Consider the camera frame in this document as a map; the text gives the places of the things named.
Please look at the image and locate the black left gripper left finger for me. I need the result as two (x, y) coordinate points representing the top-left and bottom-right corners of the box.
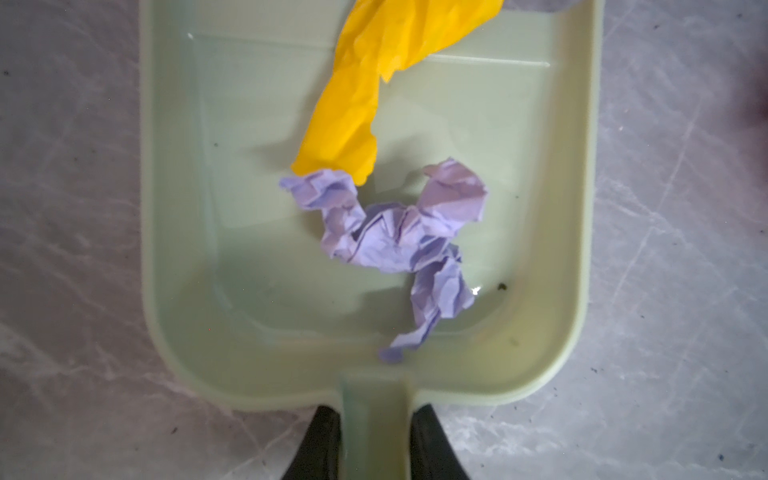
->
(282, 406), (341, 480)

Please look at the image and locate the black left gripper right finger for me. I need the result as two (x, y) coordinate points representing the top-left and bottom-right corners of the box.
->
(410, 405), (469, 480)

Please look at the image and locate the green dustpan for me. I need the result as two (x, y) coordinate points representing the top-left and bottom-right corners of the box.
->
(140, 1), (605, 479)

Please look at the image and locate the lilac paper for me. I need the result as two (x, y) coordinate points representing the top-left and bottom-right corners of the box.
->
(279, 158), (488, 363)

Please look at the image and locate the yellow paper scrap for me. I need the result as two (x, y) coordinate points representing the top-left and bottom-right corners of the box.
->
(291, 0), (503, 186)

